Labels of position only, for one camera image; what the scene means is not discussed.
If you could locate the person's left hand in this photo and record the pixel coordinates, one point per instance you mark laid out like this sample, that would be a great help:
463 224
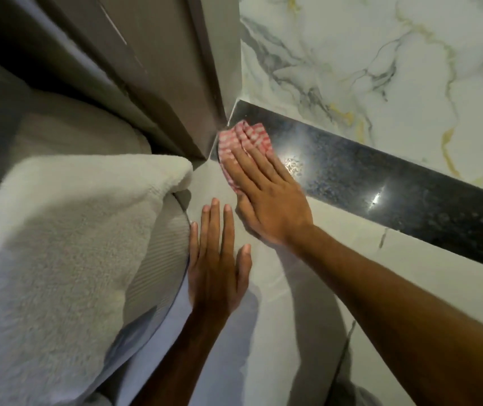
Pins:
214 283

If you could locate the person's right hand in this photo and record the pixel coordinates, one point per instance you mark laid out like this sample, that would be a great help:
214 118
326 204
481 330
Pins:
279 207

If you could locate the person's right thumb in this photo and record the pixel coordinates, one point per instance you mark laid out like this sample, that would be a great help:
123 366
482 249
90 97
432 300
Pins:
248 216

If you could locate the person's right little finger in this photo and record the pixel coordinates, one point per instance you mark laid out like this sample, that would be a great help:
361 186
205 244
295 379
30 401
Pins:
281 169

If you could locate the person's left little finger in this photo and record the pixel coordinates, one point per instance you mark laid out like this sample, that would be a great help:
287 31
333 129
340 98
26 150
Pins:
193 245

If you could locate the person's left middle finger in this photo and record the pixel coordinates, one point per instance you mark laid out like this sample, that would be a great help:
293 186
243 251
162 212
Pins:
215 228

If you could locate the person's right middle finger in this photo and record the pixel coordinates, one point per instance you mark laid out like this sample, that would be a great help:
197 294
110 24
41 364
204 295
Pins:
252 166

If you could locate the person's left thumb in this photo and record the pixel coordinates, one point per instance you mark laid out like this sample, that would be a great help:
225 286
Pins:
243 264

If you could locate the pink checkered cleaning cloth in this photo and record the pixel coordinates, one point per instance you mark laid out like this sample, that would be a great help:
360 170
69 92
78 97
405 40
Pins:
229 141

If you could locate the person's left forearm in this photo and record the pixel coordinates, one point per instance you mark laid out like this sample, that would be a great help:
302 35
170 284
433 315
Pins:
182 363

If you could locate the person's right forearm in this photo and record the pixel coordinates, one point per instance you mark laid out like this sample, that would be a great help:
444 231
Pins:
402 329

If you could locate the grey ribbed towel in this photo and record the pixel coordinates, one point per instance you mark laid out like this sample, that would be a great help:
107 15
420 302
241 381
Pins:
161 257

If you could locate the black granite threshold strip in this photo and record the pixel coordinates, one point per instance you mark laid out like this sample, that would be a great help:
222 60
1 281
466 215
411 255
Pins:
394 194

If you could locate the white fluffy bath mat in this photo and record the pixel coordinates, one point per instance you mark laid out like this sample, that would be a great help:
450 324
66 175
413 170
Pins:
63 257

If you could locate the grey door frame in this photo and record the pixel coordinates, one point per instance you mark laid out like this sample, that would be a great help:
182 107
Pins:
161 67

